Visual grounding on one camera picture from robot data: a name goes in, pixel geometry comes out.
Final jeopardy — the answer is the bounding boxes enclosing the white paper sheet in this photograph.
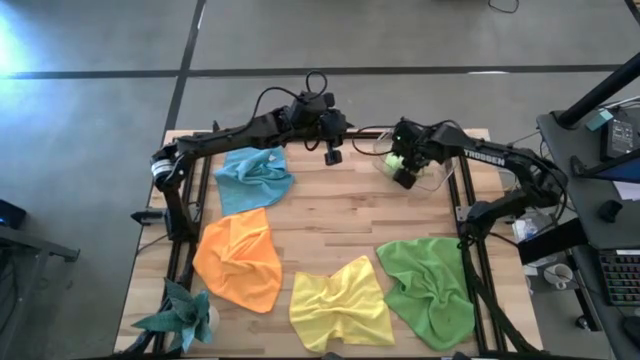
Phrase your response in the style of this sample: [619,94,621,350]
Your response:
[613,179,640,202]

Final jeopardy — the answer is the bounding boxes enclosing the black aluminium frame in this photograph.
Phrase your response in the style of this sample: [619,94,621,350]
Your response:
[152,119,544,360]

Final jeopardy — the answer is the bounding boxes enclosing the black computer keyboard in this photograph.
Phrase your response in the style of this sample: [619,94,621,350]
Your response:
[599,248,640,307]

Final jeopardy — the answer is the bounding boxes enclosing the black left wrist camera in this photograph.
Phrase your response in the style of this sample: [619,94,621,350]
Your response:
[323,141,345,167]

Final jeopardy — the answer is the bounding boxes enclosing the black round pole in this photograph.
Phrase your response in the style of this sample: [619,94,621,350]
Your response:
[555,52,640,129]

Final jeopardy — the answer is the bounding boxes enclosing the blue folder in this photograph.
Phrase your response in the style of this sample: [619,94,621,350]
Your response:
[597,159,640,184]

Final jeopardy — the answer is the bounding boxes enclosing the blue microfiber towel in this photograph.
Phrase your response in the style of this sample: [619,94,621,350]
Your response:
[213,146,296,217]

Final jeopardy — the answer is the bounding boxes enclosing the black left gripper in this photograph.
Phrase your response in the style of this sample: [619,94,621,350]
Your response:
[291,90,350,148]

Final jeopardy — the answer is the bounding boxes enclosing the grey side desk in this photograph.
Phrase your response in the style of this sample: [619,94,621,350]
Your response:
[537,97,640,360]

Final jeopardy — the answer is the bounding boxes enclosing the lime microfiber towel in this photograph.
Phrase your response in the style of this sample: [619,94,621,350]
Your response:
[383,151,406,175]

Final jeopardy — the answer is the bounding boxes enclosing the black floor cable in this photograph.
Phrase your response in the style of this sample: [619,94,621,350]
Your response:
[487,0,521,15]

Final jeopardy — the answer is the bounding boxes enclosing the yellow microfiber towel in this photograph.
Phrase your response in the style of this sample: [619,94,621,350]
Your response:
[288,254,396,354]

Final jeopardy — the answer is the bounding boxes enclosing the green microfiber towel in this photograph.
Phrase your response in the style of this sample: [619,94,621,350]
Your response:
[375,237,476,352]

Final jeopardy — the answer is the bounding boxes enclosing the small teal box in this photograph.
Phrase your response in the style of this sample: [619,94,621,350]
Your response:
[585,108,615,132]

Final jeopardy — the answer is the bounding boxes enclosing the orange microfiber towel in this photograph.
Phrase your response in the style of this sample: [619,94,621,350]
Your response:
[192,207,284,315]

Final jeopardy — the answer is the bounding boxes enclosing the black computer mouse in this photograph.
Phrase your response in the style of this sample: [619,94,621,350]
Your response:
[598,198,625,224]

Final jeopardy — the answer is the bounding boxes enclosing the clear plastic bin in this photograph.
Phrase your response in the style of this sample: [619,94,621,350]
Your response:
[372,127,459,194]

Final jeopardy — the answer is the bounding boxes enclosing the white mug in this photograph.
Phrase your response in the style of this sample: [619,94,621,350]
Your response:
[543,263,575,291]

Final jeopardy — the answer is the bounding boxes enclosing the tangled cables beside table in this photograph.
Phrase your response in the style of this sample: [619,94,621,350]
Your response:
[492,127,559,201]

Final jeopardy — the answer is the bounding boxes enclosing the teal artificial plant white pot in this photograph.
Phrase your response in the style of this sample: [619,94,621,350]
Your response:
[132,277,221,354]

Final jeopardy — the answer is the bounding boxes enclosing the black power adapter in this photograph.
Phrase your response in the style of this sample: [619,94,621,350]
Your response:
[607,117,637,160]

